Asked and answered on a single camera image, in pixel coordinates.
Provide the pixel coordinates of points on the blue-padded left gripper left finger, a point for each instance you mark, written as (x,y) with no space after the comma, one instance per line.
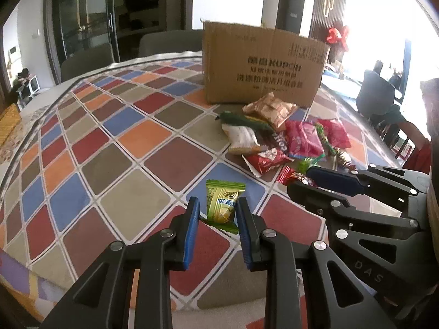
(100,298)

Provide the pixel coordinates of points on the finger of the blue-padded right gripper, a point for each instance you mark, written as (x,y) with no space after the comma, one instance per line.
(413,179)
(328,199)

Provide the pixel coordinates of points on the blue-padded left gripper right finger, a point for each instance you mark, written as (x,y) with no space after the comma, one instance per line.
(305,284)

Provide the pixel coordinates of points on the green yellow snack packet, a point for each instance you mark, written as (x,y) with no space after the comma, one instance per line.
(222,197)

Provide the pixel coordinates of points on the gold wrapped candy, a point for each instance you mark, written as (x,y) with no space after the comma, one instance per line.
(343,160)

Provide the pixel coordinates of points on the green lollipop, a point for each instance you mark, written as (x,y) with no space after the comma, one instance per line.
(328,148)

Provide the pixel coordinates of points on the green wrapped candy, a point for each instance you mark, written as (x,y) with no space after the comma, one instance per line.
(308,162)

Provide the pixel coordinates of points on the red pink snack packet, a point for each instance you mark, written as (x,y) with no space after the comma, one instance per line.
(336,133)

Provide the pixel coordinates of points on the dark wooden chair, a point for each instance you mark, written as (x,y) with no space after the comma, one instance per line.
(421,158)

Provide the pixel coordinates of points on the small red candy packet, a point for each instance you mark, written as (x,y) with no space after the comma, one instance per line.
(288,175)

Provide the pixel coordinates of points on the dark brown snack packet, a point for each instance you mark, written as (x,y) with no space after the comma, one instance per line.
(281,142)

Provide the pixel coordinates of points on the grey chair right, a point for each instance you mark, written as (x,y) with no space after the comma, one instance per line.
(376,95)

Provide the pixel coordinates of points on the tan waffle snack packet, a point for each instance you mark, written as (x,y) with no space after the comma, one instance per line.
(272,109)

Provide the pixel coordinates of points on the white snack packet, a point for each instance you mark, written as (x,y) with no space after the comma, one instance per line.
(243,140)

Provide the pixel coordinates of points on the colourful diamond pattern tablecloth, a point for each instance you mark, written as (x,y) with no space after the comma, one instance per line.
(119,154)

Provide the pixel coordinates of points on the dark green snack packet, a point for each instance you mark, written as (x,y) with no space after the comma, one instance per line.
(234,119)

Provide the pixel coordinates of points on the red bow decoration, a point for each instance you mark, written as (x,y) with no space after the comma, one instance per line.
(338,37)

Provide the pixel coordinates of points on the brown cardboard box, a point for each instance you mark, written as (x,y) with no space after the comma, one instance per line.
(242,63)

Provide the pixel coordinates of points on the patterned placemat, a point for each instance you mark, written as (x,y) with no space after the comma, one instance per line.
(30,122)

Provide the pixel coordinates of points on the woven yellow tissue box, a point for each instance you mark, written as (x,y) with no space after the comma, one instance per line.
(9,119)

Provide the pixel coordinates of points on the grey dining chair left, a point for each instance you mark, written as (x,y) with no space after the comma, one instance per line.
(85,61)

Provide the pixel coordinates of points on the grey dining chair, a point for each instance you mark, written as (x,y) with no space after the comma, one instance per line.
(172,41)
(85,61)

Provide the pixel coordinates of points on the grey dining chair middle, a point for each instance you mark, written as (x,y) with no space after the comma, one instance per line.
(172,41)

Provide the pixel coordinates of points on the black glass sliding door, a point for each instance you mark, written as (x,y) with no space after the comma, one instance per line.
(81,25)

